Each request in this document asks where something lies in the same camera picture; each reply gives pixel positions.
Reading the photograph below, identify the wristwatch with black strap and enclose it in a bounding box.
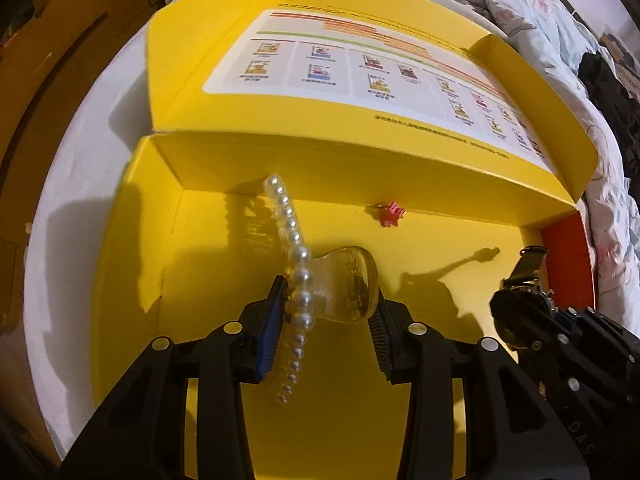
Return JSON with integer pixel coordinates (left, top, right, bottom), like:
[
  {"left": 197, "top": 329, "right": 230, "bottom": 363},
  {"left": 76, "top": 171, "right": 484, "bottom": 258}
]
[{"left": 500, "top": 245, "right": 558, "bottom": 313}]

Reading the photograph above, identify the small red star charm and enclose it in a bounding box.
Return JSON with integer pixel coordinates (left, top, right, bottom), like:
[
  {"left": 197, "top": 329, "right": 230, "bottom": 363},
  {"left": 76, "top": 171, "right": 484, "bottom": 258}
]
[{"left": 366, "top": 202, "right": 406, "bottom": 228}]

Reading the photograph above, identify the black garment on bed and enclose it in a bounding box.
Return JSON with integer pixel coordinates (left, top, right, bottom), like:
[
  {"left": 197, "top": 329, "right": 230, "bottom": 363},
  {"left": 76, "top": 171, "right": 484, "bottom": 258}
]
[{"left": 578, "top": 53, "right": 639, "bottom": 181}]

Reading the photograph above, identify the yellow cardboard box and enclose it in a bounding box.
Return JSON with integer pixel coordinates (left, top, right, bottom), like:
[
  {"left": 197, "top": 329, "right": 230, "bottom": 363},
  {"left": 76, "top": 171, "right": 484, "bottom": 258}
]
[{"left": 91, "top": 0, "right": 598, "bottom": 479}]

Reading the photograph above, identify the white floral duvet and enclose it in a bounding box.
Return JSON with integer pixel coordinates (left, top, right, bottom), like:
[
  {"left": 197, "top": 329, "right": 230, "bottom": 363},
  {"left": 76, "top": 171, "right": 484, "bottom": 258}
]
[{"left": 485, "top": 0, "right": 639, "bottom": 334}]

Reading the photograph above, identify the brown wooden wardrobe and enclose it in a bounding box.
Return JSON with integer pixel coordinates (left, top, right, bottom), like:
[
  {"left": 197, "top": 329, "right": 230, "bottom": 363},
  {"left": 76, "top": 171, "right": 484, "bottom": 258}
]
[{"left": 1, "top": 0, "right": 158, "bottom": 334}]

